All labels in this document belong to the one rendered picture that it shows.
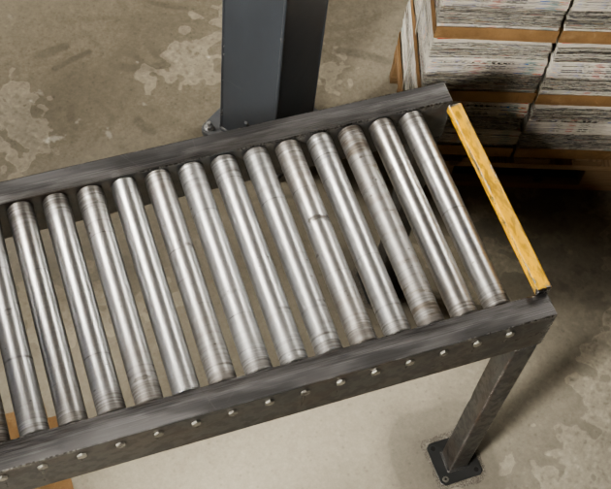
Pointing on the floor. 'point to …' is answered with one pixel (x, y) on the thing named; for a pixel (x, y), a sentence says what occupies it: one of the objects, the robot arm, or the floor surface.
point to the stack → (583, 58)
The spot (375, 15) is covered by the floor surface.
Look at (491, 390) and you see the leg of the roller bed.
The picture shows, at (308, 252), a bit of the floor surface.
